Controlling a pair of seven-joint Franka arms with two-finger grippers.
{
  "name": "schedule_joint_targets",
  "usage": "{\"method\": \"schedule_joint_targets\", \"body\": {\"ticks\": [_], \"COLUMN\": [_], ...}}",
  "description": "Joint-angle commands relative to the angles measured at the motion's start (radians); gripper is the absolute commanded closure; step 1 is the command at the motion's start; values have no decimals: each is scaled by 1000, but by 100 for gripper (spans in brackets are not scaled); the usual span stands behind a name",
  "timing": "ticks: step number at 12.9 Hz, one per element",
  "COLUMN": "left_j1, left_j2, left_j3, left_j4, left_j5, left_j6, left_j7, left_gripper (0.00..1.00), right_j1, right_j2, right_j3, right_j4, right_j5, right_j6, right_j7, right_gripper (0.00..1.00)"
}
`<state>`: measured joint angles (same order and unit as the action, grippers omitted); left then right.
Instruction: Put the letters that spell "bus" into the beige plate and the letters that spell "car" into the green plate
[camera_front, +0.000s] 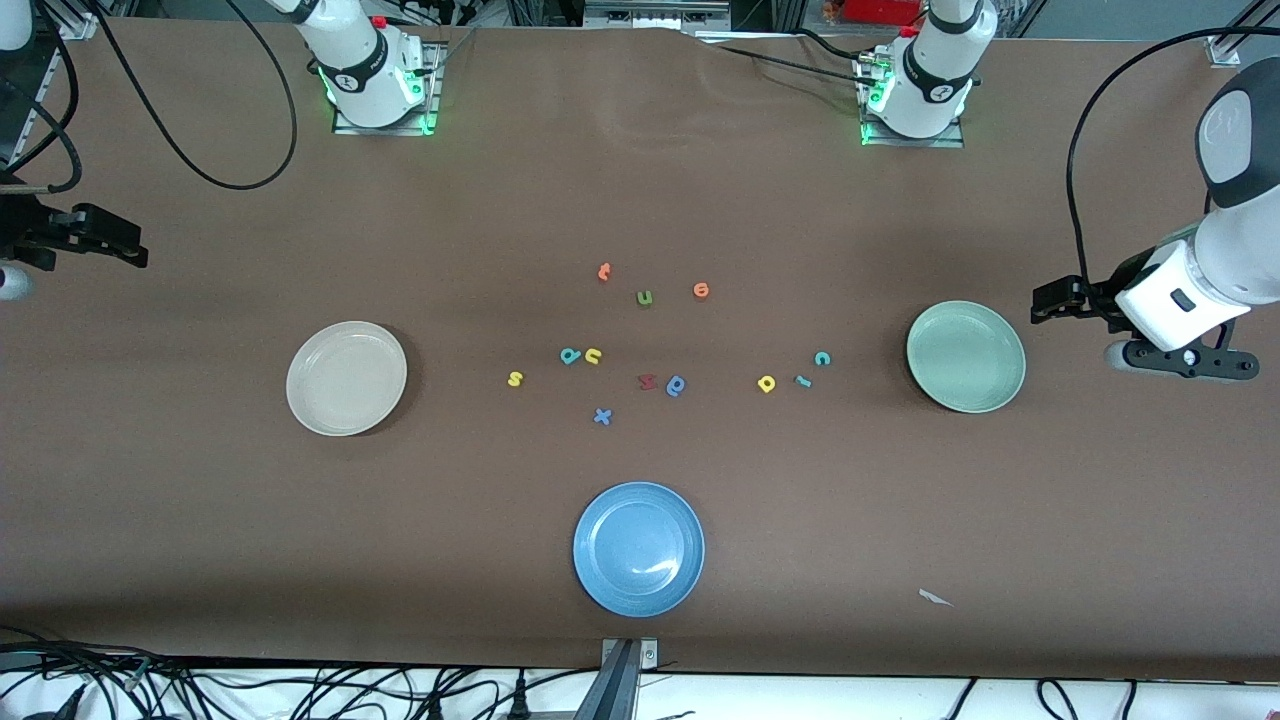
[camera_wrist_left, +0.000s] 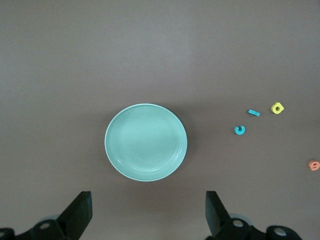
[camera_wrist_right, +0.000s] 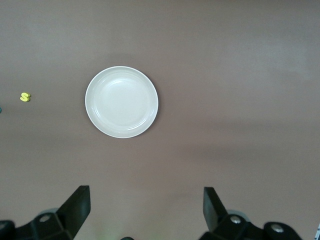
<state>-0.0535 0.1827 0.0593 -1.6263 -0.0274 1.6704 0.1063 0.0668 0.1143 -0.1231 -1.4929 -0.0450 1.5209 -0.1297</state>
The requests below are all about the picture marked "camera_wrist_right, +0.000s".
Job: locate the beige round plate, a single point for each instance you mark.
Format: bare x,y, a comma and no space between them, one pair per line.
121,102

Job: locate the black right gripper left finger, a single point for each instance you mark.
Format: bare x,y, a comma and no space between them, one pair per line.
75,207

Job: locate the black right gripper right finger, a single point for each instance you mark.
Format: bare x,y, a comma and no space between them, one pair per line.
212,210

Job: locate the yellow foam letter s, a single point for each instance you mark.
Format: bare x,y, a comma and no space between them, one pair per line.
25,97

